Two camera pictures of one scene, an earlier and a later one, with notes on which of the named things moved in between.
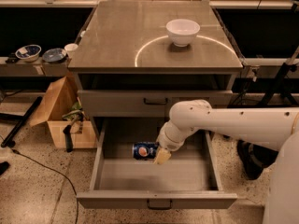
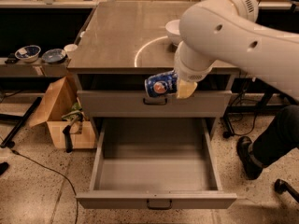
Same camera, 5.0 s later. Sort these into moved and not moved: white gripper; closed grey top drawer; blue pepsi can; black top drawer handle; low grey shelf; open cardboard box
Moved: white gripper; blue pepsi can
Not moved: open cardboard box; closed grey top drawer; low grey shelf; black top drawer handle
